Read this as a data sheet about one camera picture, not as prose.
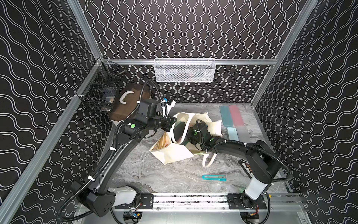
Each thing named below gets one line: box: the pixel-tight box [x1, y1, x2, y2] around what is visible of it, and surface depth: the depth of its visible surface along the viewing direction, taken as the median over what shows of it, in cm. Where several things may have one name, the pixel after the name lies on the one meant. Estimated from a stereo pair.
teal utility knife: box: [201, 174, 228, 182], surface depth 84 cm
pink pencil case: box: [229, 105, 245, 126], surface depth 116 cm
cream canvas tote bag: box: [149, 112, 223, 167], surface depth 79 cm
